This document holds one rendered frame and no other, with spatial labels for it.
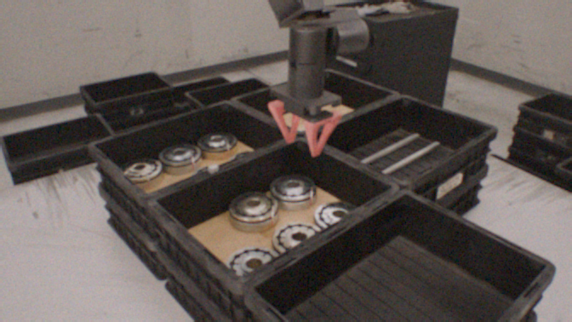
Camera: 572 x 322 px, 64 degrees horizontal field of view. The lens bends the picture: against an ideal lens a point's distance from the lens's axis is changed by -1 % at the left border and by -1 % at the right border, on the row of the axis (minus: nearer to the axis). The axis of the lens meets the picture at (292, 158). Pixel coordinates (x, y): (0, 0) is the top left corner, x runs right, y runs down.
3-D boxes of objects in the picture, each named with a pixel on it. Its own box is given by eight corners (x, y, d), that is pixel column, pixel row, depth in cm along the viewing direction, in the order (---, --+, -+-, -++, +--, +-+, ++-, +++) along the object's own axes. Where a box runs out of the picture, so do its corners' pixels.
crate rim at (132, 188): (145, 209, 89) (143, 199, 88) (87, 153, 108) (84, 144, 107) (300, 144, 112) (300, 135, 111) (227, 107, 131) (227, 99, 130)
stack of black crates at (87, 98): (111, 187, 234) (93, 105, 212) (96, 163, 256) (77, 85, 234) (185, 164, 254) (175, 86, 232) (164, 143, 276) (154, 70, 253)
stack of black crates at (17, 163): (40, 263, 186) (7, 167, 163) (28, 226, 207) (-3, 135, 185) (137, 228, 205) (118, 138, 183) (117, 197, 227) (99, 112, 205)
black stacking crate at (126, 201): (153, 248, 94) (145, 201, 88) (96, 187, 113) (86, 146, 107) (299, 178, 117) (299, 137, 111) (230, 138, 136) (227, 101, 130)
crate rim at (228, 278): (238, 299, 69) (237, 287, 68) (145, 209, 89) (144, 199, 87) (402, 197, 92) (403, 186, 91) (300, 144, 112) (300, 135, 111)
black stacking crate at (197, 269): (243, 341, 74) (238, 289, 69) (154, 249, 93) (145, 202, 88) (396, 235, 97) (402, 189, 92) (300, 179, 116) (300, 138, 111)
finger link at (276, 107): (295, 132, 84) (298, 83, 80) (324, 146, 80) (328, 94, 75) (266, 143, 80) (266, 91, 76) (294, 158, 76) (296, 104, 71)
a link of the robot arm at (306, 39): (282, 17, 69) (303, 25, 65) (319, 14, 73) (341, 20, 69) (281, 62, 73) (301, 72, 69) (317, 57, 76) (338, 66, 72)
